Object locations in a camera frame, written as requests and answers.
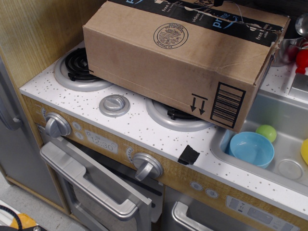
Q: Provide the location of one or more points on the black tape piece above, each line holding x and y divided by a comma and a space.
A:
188, 156

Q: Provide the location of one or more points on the left black stove burner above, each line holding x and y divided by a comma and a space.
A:
72, 72

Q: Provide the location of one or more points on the large brown cardboard box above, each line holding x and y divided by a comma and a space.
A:
204, 60

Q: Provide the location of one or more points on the yellow plastic toy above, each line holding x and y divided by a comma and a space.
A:
304, 150

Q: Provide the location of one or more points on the orange yellow object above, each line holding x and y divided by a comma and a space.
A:
26, 221

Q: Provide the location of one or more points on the right silver oven knob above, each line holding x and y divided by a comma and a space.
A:
147, 166

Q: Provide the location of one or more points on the black stove burner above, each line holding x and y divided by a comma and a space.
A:
72, 72
174, 119

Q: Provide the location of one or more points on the red toy object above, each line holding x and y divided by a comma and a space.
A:
302, 61

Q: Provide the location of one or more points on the grey toy refrigerator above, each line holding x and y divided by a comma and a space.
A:
20, 160

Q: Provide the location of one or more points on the stainless steel pot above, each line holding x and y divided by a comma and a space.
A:
289, 47

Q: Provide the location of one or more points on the silver metal ladle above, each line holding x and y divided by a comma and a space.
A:
301, 24

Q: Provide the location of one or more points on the silver dishwasher door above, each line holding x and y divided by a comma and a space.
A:
183, 213

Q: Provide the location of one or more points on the silver oven knob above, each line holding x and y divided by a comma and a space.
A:
147, 166
57, 126

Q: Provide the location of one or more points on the left silver oven knob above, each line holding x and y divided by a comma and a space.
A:
57, 126

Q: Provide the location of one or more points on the green plastic ball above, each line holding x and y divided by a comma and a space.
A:
268, 132

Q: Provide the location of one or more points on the right black stove burner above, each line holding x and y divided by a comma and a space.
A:
174, 119

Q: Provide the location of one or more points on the light blue plastic bowl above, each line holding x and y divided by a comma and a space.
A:
253, 148

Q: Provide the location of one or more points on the silver toy sink basin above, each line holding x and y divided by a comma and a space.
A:
290, 120

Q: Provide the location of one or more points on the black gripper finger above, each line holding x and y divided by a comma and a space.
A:
219, 3

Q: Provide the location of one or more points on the silver oven door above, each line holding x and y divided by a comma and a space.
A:
97, 197

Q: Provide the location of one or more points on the silver round countertop knob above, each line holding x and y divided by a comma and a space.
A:
114, 105

